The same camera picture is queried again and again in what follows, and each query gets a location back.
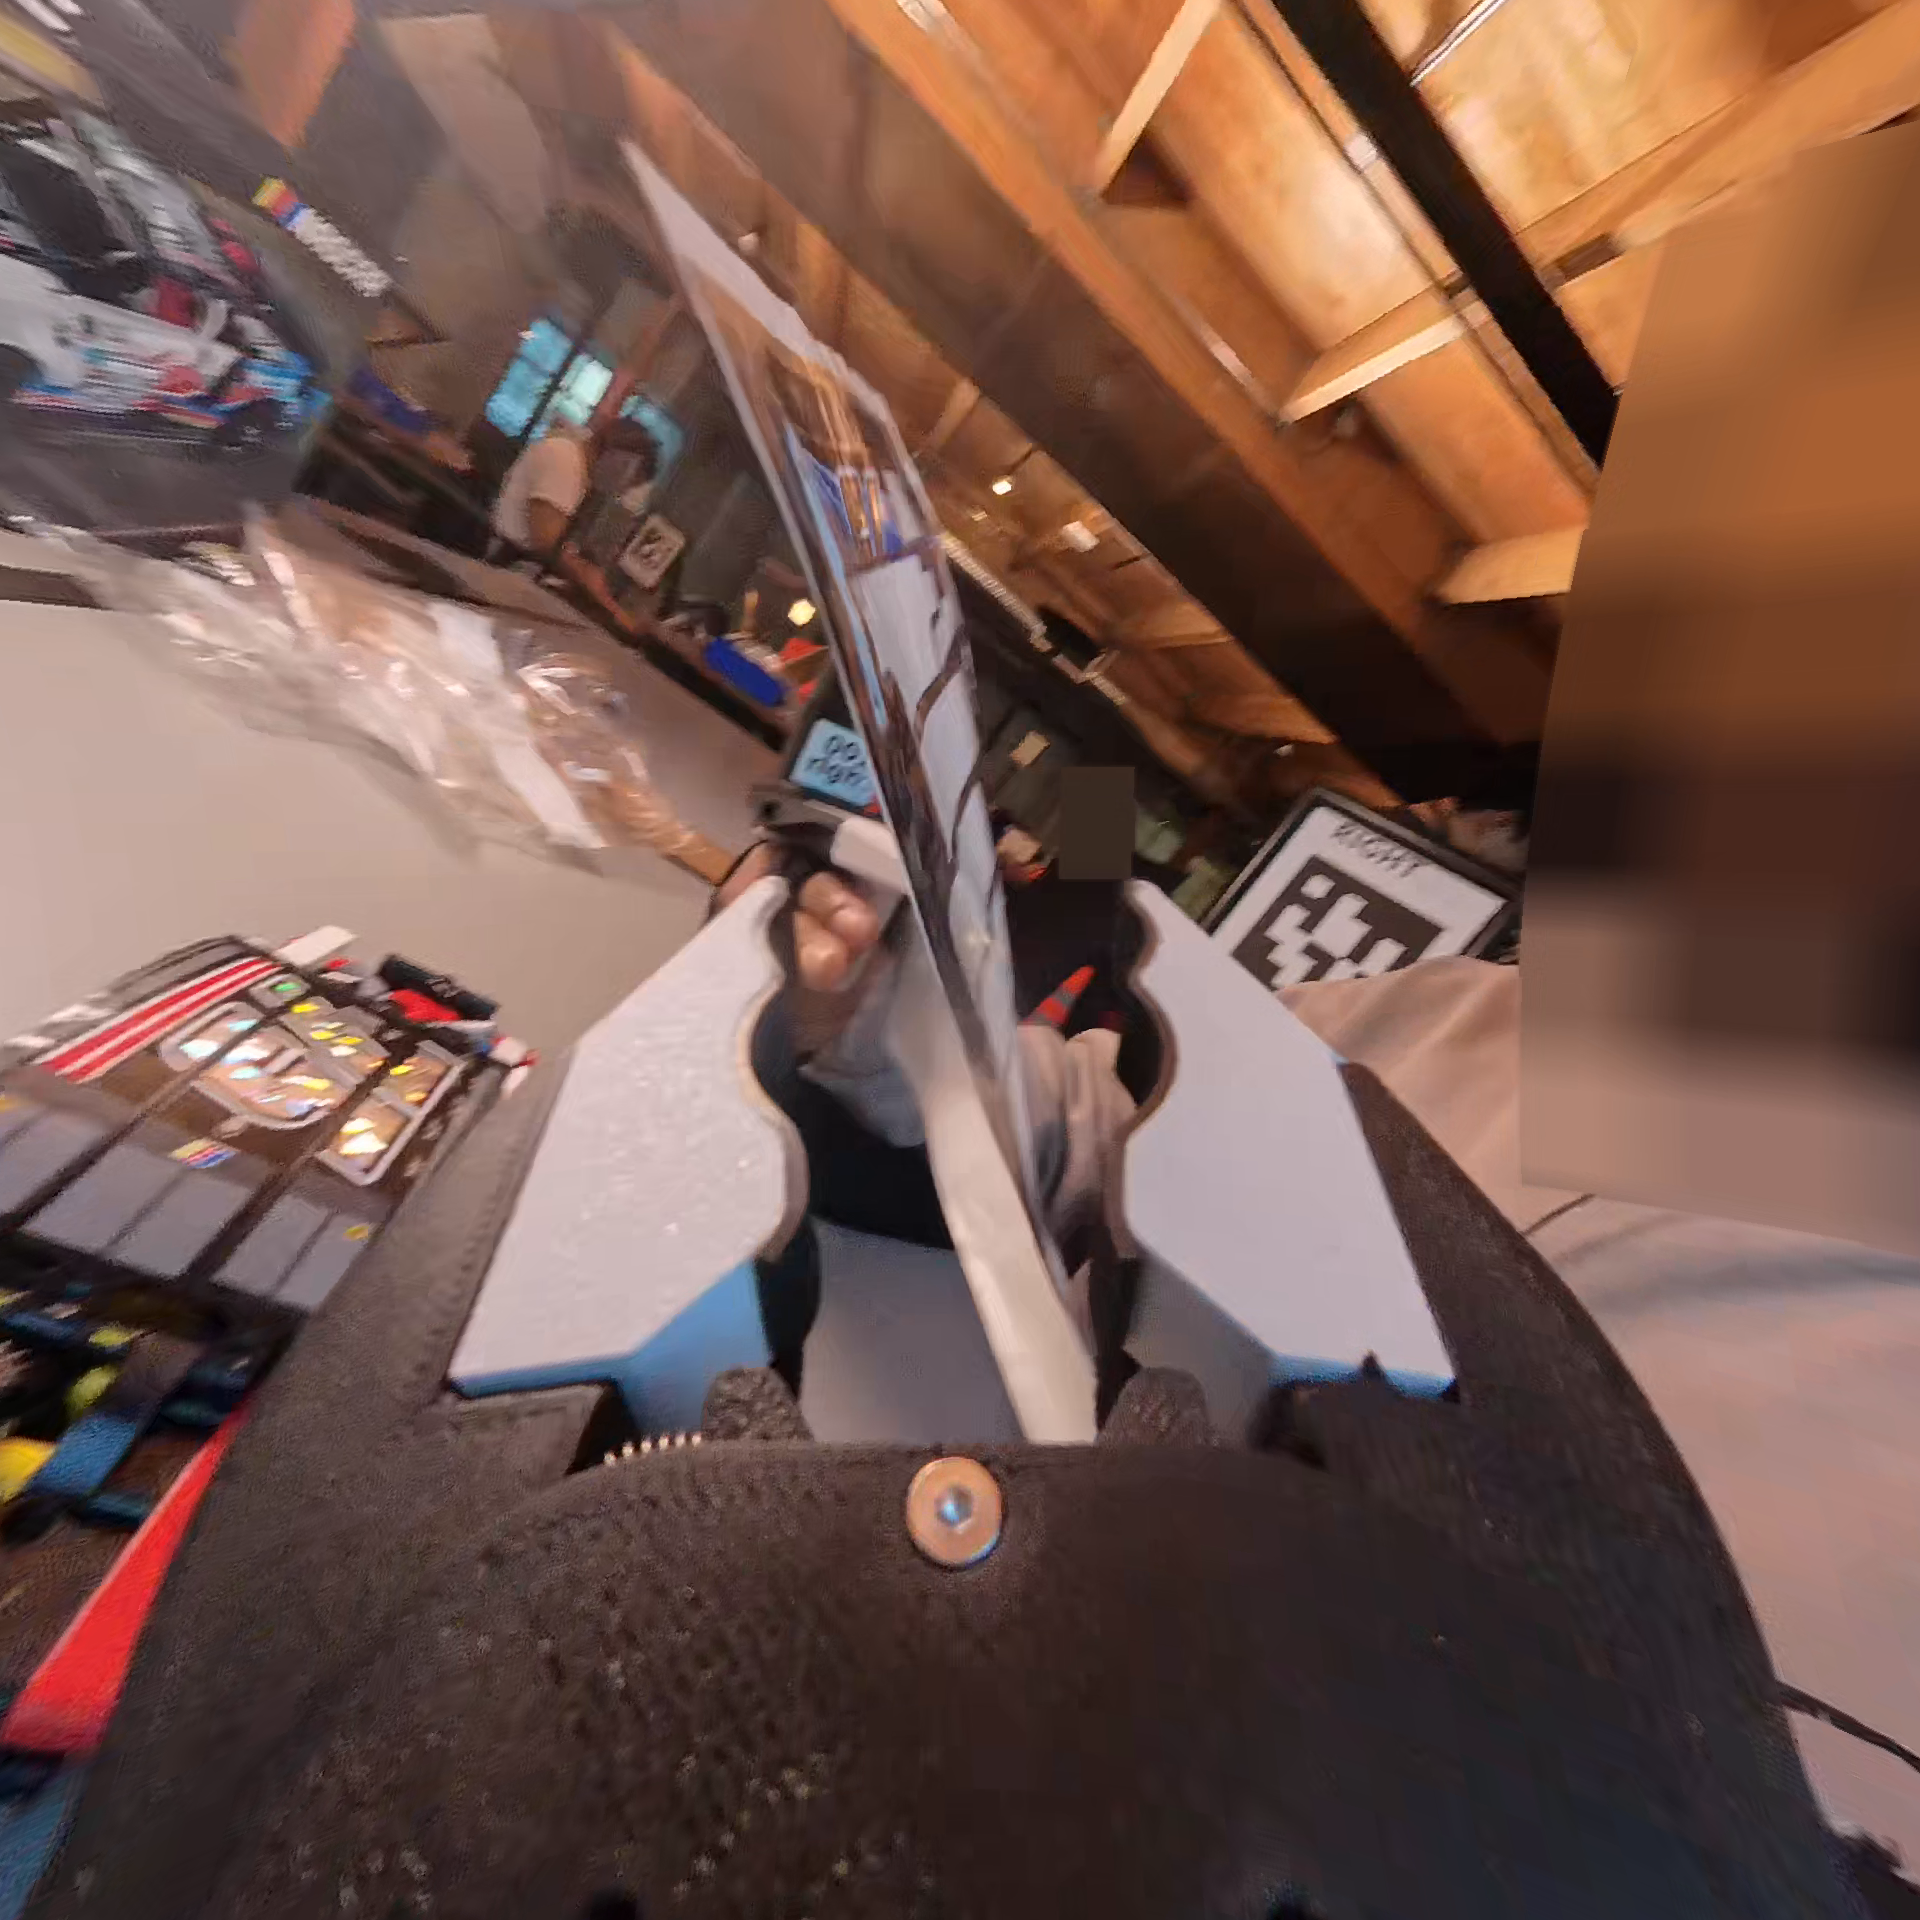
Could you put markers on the large orange traffic cone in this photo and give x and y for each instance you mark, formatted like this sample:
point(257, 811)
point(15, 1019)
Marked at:
point(1071, 996)

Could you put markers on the crumpled clear plastic bags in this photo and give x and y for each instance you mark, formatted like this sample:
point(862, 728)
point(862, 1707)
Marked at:
point(450, 704)

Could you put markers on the person's right hand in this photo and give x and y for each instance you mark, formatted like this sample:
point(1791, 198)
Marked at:
point(840, 960)

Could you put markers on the black lego set box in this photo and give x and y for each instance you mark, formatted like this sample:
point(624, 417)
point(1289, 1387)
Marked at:
point(135, 329)

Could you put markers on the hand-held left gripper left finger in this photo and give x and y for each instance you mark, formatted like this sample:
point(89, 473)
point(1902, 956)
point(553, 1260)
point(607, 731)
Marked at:
point(629, 1171)

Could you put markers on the small white tag sign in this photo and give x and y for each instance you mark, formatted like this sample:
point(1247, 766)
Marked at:
point(653, 551)

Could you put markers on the framed black white tag sign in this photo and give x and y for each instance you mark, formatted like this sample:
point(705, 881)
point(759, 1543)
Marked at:
point(1350, 914)

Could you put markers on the small blue parts bin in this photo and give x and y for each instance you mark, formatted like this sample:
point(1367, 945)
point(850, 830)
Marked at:
point(745, 672)

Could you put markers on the lego race car model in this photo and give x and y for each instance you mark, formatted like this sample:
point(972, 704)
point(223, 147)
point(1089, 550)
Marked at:
point(271, 1080)

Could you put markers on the lego sticker sheet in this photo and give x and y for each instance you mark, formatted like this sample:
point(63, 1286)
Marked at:
point(909, 675)

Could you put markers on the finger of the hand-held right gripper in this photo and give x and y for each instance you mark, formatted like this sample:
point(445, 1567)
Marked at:
point(870, 863)

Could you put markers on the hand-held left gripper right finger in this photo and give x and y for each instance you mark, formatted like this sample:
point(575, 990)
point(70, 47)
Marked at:
point(1277, 1201)

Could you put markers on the person's right forearm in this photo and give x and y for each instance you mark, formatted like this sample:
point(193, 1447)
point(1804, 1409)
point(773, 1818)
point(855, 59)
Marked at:
point(870, 1080)

